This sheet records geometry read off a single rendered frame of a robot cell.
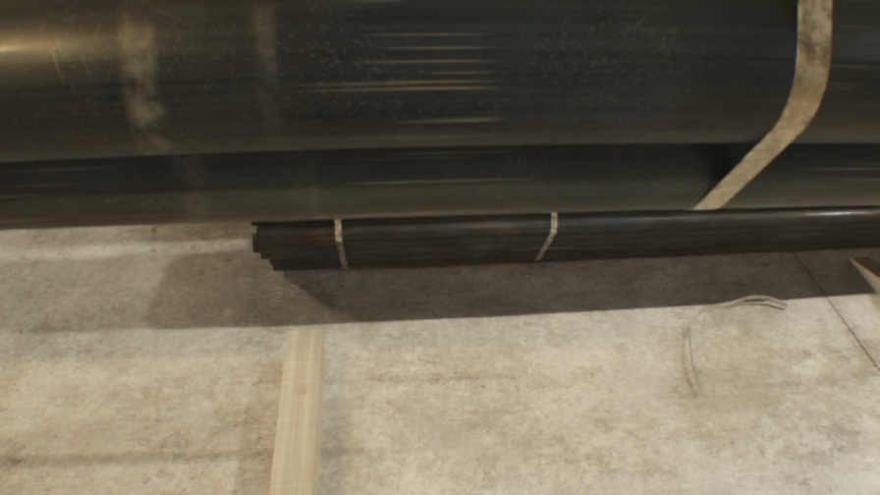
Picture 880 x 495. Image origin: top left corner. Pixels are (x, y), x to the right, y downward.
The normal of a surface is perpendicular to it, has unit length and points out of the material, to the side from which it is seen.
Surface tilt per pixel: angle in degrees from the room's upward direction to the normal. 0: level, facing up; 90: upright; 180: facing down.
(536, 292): 0
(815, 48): 60
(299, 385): 0
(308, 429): 0
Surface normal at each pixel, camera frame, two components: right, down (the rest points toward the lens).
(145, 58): 0.07, 0.22
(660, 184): 0.07, 0.69
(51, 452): 0.02, -0.77
